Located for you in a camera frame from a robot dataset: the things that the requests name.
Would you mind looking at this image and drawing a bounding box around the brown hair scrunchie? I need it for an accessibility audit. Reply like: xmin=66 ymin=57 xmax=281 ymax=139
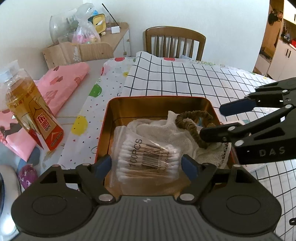
xmin=175 ymin=110 xmax=216 ymax=149

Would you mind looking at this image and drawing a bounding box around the cardboard box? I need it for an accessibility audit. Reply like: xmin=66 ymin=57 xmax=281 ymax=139
xmin=43 ymin=42 xmax=114 ymax=69

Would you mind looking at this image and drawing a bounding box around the pink folded cloth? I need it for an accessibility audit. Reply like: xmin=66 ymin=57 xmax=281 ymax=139
xmin=1 ymin=62 xmax=90 ymax=161

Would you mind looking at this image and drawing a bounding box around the white cloth rag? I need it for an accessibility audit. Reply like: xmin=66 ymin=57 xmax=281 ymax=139
xmin=111 ymin=111 xmax=231 ymax=169

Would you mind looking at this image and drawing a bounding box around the cotton swab bag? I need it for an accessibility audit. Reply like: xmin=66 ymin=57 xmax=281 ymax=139
xmin=109 ymin=126 xmax=181 ymax=187

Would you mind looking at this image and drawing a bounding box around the amber drink bottle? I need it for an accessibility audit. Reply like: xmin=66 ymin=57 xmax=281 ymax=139
xmin=1 ymin=60 xmax=64 ymax=152

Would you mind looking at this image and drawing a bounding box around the brown wooden chair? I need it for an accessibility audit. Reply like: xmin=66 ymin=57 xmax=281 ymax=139
xmin=145 ymin=26 xmax=206 ymax=61

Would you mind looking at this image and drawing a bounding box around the plastic bag of pink items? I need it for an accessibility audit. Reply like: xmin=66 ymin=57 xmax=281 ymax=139
xmin=72 ymin=3 xmax=101 ymax=44

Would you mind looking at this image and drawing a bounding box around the white wall cabinet unit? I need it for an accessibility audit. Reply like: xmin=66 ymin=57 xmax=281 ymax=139
xmin=253 ymin=0 xmax=295 ymax=81

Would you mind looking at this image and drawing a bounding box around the black white grid tablecloth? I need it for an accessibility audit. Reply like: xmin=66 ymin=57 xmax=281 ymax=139
xmin=122 ymin=52 xmax=295 ymax=240

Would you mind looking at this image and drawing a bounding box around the white side cabinet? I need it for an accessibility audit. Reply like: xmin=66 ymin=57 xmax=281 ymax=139
xmin=101 ymin=22 xmax=131 ymax=58

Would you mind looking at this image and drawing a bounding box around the clear glass bowl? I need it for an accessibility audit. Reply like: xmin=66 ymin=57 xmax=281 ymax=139
xmin=49 ymin=9 xmax=78 ymax=45

